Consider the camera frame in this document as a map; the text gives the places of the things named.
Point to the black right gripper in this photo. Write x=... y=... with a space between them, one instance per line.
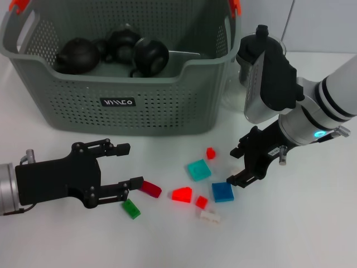
x=262 y=150

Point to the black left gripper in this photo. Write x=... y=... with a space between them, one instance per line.
x=55 y=178

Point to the small red brick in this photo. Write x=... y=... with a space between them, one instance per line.
x=201 y=201
x=211 y=153

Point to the blue square plate brick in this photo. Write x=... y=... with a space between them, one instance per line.
x=222 y=192

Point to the glass teacup with black sleeve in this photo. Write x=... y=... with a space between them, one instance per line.
x=150 y=57
x=122 y=44

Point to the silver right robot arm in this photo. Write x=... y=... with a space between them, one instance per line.
x=306 y=97

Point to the grey-green perforated storage bin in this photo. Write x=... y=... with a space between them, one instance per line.
x=139 y=117

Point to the dark red curved brick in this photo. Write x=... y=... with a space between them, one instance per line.
x=152 y=190

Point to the teal square plate brick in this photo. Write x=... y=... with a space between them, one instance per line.
x=198 y=170

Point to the green two-stud brick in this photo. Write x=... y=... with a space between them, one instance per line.
x=131 y=208

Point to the long white brick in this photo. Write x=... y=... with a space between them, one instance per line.
x=210 y=217

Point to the bright red slope brick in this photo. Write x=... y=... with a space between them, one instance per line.
x=182 y=195

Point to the glass teapot with black lid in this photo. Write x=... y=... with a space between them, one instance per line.
x=249 y=44

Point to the dark clay teapot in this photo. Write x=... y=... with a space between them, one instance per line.
x=81 y=54

